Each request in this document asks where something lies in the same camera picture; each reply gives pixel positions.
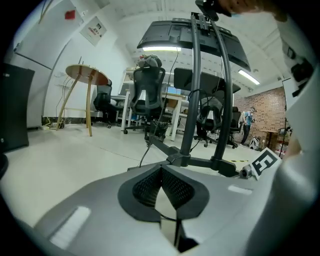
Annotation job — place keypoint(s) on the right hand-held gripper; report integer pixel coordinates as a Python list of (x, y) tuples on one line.
[(265, 162)]

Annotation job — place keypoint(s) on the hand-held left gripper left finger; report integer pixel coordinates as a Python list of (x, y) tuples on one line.
[(95, 220)]

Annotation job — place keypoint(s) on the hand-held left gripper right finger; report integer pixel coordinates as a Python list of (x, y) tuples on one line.
[(232, 215)]

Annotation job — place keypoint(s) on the person's right forearm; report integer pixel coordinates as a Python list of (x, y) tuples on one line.
[(293, 148)]

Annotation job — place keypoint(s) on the white power strip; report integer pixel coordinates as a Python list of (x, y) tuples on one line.
[(46, 127)]

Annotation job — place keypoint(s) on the black office chair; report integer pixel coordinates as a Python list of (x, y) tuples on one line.
[(212, 107), (102, 100), (235, 122), (147, 85)]

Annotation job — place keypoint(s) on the person's white shirt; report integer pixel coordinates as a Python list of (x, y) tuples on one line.
[(310, 120)]

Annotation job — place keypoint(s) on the ceiling light tube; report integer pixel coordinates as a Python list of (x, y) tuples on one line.
[(248, 77), (160, 48)]

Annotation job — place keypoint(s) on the black tripod stand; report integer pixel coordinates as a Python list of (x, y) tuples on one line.
[(195, 100)]

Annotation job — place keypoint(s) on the black chest-mounted monitor rig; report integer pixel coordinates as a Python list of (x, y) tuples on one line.
[(302, 70)]

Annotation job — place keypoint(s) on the black stand shelf tray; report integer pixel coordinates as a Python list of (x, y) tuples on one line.
[(182, 80)]

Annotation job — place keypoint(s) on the black speaker box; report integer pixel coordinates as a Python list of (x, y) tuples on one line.
[(15, 107)]

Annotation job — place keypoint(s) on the round wooden table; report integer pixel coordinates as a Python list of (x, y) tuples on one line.
[(85, 71)]

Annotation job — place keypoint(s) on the grey plush toy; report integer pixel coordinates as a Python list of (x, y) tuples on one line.
[(150, 61)]

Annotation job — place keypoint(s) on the person's head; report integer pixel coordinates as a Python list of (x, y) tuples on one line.
[(240, 6)]

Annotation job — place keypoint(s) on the black router with antennas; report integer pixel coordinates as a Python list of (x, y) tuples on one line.
[(80, 61)]

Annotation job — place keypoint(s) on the white refrigerator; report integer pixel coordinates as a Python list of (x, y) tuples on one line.
[(50, 37)]

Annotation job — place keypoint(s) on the red tag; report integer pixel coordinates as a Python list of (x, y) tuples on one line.
[(70, 15)]

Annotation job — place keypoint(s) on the black head camera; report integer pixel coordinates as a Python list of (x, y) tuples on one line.
[(207, 8)]

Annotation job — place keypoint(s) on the white wall poster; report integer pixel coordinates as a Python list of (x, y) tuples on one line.
[(93, 31)]

